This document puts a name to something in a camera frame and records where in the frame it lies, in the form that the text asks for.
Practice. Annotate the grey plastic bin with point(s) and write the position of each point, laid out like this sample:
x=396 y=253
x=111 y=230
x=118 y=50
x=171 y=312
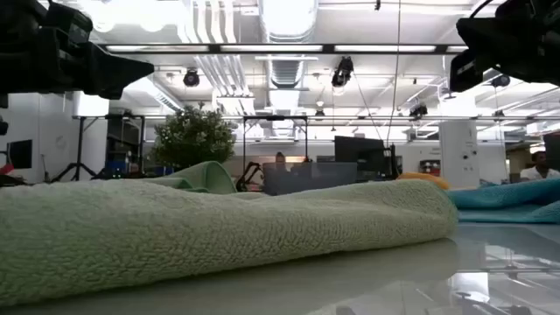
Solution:
x=315 y=177

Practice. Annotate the pale green microfiber towel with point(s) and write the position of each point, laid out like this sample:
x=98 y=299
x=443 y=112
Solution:
x=210 y=177
x=175 y=236

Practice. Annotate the orange microfiber towel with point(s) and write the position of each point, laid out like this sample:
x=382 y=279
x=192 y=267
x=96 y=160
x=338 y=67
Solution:
x=422 y=178

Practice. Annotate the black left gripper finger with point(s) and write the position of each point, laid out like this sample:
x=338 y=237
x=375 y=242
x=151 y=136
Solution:
x=114 y=74

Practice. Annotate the white pillar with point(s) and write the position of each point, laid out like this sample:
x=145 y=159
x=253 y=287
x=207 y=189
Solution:
x=459 y=153

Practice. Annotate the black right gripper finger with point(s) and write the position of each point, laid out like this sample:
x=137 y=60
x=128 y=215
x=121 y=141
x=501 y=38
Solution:
x=466 y=72

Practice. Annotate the blue microfiber towel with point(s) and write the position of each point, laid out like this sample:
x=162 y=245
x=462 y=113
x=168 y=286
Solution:
x=503 y=201

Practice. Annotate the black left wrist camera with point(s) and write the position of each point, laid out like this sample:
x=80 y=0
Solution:
x=70 y=22

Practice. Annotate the black computer monitor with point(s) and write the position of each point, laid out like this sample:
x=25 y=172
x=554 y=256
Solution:
x=359 y=153

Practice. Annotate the black wall monitor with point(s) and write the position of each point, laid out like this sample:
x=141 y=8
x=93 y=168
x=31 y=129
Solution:
x=19 y=154

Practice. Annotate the black background robot arm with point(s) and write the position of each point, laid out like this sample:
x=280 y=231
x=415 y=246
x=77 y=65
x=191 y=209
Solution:
x=247 y=175

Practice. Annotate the black ceiling-hung camera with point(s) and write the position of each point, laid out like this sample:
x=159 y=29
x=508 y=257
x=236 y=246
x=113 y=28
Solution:
x=342 y=72
x=418 y=110
x=501 y=81
x=191 y=79

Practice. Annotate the person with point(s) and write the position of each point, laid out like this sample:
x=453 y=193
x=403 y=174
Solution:
x=540 y=170
x=280 y=159

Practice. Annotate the black shelving rack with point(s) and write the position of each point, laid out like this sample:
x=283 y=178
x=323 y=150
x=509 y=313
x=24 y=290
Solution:
x=124 y=144

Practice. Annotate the black tripod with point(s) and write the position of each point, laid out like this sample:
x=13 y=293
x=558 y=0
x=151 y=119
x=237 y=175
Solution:
x=79 y=144

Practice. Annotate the small potted green plant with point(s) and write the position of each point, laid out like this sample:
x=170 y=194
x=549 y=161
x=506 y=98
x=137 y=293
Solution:
x=192 y=135

